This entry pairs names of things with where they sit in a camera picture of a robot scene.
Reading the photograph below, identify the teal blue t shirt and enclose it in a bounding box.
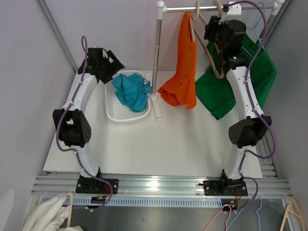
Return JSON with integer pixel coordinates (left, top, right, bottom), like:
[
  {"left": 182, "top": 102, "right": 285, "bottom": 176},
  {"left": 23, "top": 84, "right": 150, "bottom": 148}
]
[{"left": 112, "top": 73, "right": 152, "bottom": 113}]

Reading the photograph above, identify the light blue wire hanger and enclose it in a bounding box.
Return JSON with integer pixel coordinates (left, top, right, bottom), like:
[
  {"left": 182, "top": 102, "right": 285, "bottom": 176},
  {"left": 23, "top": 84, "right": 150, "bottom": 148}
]
[{"left": 242, "top": 1, "right": 265, "bottom": 57}]

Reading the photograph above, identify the green t shirt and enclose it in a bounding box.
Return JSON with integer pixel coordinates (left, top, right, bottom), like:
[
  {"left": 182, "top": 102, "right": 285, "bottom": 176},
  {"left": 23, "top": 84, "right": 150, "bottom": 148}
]
[{"left": 195, "top": 49, "right": 277, "bottom": 120}]

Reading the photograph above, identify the orange t shirt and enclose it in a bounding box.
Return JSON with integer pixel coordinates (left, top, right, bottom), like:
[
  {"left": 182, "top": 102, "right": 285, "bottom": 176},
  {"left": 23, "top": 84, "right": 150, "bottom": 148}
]
[{"left": 158, "top": 12, "right": 197, "bottom": 110}]

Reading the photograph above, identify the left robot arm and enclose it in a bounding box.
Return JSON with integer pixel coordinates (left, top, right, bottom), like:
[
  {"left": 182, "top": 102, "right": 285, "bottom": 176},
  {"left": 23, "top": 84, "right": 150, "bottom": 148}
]
[{"left": 52, "top": 47, "right": 124, "bottom": 194}]

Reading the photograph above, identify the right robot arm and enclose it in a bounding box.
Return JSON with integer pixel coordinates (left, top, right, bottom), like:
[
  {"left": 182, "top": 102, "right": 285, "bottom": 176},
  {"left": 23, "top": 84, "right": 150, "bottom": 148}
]
[{"left": 204, "top": 16, "right": 272, "bottom": 195}]

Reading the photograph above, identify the beige wooden hanger on floor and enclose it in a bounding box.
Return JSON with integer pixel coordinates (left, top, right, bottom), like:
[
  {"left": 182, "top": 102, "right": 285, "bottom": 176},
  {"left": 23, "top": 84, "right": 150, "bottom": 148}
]
[{"left": 280, "top": 196, "right": 306, "bottom": 231}]

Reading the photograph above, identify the white perforated plastic basket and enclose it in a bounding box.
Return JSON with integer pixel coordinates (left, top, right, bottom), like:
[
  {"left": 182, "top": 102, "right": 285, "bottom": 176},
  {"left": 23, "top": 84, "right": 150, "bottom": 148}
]
[{"left": 104, "top": 70, "right": 151, "bottom": 124}]

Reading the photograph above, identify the silver clothes rack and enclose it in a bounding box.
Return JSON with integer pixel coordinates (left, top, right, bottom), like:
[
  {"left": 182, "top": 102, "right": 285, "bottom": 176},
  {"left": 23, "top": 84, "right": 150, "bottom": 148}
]
[{"left": 145, "top": 0, "right": 286, "bottom": 122}]

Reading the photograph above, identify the white cloth pile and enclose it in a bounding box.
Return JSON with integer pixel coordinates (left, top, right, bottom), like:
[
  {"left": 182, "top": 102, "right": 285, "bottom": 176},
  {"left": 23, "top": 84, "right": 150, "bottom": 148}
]
[{"left": 22, "top": 193, "right": 83, "bottom": 231}]

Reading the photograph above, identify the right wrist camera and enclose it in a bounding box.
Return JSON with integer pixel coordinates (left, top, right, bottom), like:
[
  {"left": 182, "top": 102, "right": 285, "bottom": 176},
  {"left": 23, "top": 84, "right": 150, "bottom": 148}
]
[{"left": 219, "top": 4, "right": 242, "bottom": 24}]

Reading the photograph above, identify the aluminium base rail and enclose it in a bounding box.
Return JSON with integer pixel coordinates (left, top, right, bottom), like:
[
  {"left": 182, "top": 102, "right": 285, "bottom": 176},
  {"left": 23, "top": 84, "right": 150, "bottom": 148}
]
[{"left": 31, "top": 173, "right": 292, "bottom": 207}]

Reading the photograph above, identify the pink wire hanger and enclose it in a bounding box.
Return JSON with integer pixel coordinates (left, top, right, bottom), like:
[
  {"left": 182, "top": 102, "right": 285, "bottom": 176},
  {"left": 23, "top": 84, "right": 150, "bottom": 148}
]
[{"left": 203, "top": 204, "right": 232, "bottom": 231}]

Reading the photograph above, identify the blue wire hanger on floor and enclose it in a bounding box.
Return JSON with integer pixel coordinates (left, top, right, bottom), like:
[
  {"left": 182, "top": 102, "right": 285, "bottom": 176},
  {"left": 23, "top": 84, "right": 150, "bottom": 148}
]
[{"left": 227, "top": 196, "right": 263, "bottom": 231}]

